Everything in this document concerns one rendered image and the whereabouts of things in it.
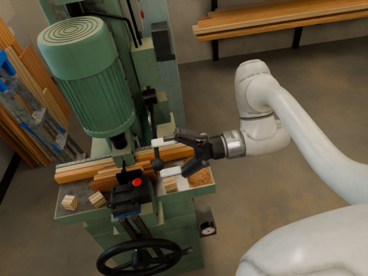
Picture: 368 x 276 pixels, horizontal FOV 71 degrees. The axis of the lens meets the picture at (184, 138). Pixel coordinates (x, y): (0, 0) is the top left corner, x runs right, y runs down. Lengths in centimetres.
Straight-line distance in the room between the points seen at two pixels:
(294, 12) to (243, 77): 225
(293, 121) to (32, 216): 211
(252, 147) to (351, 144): 178
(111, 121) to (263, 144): 46
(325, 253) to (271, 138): 57
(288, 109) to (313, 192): 153
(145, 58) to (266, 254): 81
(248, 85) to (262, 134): 15
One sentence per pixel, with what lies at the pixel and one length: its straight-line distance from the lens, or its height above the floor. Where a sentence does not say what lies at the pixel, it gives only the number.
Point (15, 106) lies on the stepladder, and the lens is 173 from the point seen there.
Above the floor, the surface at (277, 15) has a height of 62.
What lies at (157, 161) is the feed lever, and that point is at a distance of 70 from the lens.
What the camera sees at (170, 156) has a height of 92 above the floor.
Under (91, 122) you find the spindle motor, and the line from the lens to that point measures 81.
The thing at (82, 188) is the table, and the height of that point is 90.
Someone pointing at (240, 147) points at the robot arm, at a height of 112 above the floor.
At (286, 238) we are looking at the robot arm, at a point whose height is 146.
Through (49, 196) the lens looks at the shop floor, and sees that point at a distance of 242.
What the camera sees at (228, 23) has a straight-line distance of 280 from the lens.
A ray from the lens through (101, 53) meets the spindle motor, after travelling 70.
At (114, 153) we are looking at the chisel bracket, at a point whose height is 103.
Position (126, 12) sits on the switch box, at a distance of 101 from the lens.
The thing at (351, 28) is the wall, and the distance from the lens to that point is 398.
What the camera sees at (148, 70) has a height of 122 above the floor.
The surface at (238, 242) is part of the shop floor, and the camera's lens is 185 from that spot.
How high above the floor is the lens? 172
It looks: 46 degrees down
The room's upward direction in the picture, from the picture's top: 9 degrees counter-clockwise
